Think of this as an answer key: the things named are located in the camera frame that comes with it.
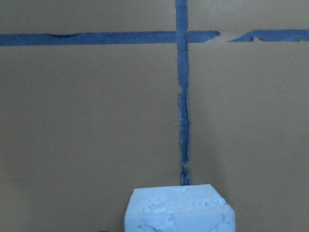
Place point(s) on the light blue foam block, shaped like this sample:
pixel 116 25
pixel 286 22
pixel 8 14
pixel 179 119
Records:
pixel 194 208

